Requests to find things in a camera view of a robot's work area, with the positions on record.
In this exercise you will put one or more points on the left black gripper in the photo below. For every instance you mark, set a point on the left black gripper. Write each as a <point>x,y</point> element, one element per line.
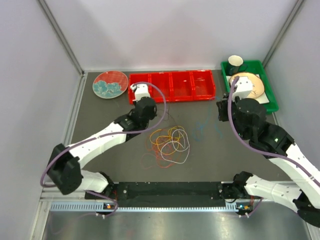
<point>153,115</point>

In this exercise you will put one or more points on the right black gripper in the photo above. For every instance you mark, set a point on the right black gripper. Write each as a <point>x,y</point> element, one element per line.
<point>222,105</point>

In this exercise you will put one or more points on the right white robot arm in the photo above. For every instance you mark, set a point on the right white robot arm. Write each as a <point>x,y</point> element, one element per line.
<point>279,147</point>

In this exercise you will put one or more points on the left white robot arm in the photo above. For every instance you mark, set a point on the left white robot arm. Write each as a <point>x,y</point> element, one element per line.
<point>67,172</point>

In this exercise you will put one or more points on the white square plate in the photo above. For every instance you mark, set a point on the white square plate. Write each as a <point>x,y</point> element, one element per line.
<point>263,99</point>

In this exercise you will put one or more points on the beige bird pattern plate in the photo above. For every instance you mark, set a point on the beige bird pattern plate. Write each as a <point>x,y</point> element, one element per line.
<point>257,85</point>

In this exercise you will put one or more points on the red blue floral plate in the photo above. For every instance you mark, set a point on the red blue floral plate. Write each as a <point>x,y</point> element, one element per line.
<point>110,84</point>

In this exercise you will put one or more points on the red four-compartment bin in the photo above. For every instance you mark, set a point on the red four-compartment bin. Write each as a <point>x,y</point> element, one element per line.
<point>180,86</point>

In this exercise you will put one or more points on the green plastic tray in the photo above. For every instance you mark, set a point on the green plastic tray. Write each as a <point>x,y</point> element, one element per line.
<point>256,67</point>

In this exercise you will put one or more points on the white green cup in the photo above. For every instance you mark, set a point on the white green cup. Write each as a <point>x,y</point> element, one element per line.
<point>235,64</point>

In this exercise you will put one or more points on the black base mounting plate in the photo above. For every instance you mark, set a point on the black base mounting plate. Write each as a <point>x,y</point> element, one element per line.
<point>174,194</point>

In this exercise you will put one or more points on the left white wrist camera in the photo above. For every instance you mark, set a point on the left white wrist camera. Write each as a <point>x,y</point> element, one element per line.
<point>140,91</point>

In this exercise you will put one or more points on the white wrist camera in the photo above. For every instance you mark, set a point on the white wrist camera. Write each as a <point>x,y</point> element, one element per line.
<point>243,87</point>
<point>140,91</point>

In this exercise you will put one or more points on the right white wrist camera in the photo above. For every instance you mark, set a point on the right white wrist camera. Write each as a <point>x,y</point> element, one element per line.
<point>243,87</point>

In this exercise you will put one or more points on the aluminium frame right post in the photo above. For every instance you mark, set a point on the aluminium frame right post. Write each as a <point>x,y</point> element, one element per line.
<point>297,7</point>

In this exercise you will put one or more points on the aluminium frame post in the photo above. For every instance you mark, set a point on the aluminium frame post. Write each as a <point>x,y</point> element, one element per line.
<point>297,7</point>
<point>60,36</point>

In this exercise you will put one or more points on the grey slotted cable duct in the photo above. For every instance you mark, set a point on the grey slotted cable duct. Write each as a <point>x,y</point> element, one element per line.
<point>108,207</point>

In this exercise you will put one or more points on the aluminium frame left post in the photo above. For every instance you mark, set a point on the aluminium frame left post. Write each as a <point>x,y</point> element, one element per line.
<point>60,36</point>

